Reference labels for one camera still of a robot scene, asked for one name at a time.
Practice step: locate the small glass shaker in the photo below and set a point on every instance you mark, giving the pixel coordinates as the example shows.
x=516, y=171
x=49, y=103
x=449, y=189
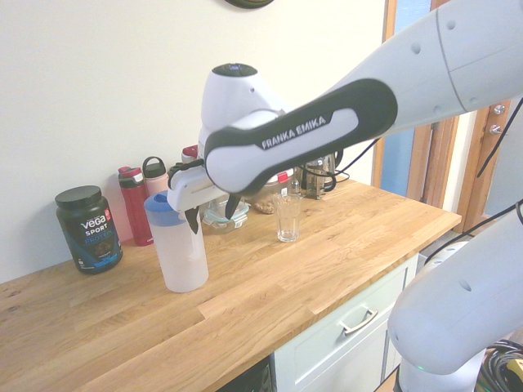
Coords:
x=296, y=188

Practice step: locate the glass container with teal clips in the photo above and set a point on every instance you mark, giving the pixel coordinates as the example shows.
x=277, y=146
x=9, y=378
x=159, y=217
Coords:
x=216, y=225

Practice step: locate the clear drinking glass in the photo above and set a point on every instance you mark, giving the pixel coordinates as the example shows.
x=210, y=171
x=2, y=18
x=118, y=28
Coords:
x=288, y=228

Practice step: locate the silver door lock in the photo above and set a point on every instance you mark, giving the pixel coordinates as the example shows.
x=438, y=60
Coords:
x=499, y=108

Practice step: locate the red water bottle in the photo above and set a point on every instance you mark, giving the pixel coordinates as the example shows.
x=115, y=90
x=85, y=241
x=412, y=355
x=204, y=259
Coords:
x=135, y=212

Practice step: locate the wooden door frame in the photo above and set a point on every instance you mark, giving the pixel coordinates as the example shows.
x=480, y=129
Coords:
x=433, y=163

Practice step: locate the black Vega protein tub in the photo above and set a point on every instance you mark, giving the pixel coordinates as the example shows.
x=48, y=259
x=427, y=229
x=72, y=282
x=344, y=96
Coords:
x=94, y=228

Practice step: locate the blue door panel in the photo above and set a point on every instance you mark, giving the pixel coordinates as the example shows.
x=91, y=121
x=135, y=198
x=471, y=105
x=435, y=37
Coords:
x=398, y=163

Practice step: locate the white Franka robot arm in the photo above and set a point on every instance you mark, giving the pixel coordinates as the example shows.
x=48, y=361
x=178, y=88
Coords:
x=408, y=61

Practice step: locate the black appliance under counter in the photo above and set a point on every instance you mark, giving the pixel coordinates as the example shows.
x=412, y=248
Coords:
x=253, y=377

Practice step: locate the yellow power box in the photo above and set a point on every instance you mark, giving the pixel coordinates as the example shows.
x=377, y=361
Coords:
x=517, y=369

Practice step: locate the translucent pitcher with blue lid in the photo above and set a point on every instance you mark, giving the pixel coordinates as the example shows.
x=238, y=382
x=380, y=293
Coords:
x=184, y=265

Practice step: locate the pink bottle with black lid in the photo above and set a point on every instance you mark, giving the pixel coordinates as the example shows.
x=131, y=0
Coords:
x=154, y=179

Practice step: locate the round container with white lid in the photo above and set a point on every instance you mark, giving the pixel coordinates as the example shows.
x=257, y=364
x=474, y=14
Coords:
x=265, y=204

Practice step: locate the white cabinet drawer front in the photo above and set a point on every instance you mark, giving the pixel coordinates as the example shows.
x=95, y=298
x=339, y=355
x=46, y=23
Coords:
x=310, y=355

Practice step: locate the black wall clock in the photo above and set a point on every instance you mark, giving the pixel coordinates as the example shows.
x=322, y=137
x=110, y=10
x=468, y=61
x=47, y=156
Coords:
x=249, y=3

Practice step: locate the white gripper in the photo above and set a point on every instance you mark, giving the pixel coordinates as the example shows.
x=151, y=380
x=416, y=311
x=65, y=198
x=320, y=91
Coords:
x=192, y=192

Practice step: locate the glass French press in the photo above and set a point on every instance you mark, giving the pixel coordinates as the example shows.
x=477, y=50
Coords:
x=316, y=183

